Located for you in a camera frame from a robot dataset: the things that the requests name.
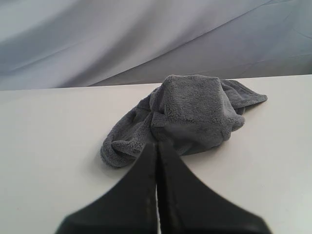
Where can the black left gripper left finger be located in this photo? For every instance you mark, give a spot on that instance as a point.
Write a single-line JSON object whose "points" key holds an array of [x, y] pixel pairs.
{"points": [[128, 208]]}

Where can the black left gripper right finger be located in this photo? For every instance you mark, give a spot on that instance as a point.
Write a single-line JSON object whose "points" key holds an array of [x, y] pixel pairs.
{"points": [[187, 206]]}

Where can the grey fleece towel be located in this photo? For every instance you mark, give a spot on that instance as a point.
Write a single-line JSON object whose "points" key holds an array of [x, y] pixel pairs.
{"points": [[195, 113]]}

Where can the grey backdrop cloth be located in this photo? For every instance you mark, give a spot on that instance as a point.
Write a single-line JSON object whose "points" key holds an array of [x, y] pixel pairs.
{"points": [[76, 43]]}

